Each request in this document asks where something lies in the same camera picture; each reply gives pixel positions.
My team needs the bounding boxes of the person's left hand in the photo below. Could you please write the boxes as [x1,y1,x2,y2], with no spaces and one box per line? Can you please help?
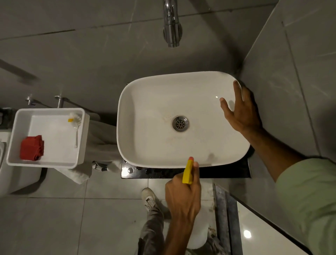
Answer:
[164,160,202,224]

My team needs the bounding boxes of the person's right hand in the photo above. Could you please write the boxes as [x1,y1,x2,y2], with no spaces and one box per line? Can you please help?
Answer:
[220,80,263,135]

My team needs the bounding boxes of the white spray bottle yellow trigger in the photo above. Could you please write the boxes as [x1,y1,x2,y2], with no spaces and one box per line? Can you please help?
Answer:
[182,157,210,249]

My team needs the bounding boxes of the white ceramic sink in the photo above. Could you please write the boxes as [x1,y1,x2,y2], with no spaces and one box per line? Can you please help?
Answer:
[117,71,251,169]

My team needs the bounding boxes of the white brush with yellow band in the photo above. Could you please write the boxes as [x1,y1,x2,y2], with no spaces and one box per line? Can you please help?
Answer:
[68,112,82,149]

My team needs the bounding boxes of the person's left forearm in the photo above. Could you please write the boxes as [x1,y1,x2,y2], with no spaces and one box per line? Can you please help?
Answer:
[162,218,195,255]

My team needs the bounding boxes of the person's right forearm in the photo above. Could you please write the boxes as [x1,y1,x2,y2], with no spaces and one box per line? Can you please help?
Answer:
[240,129,306,183]

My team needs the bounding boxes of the person's left white shoe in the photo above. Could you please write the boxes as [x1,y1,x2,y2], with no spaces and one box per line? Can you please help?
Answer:
[141,188,159,212]

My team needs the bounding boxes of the chrome sink drain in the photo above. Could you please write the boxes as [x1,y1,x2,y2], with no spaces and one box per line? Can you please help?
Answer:
[172,115,189,132]

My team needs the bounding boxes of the grey patterned trousers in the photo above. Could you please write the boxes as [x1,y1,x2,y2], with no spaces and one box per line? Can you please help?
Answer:
[138,205,224,255]

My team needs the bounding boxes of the white towel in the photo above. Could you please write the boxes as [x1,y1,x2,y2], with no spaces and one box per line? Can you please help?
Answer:
[55,113,123,184]

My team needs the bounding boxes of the white plastic tray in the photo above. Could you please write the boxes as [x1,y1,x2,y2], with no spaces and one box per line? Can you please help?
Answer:
[6,108,90,169]

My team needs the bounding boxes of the red cloth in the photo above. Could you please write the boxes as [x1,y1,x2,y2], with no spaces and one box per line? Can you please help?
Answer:
[20,135,44,161]

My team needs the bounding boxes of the white toilet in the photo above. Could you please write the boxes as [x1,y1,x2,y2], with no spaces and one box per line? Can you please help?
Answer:
[0,131,42,196]

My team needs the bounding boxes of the dark stone ledge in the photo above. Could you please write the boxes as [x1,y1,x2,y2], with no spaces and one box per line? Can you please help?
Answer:
[0,108,16,129]

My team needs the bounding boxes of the grey metal floor frame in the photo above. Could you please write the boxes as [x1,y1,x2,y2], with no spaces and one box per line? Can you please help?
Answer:
[212,184,243,255]

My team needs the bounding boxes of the chrome wall faucet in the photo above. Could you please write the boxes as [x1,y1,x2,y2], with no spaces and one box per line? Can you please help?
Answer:
[162,0,183,48]

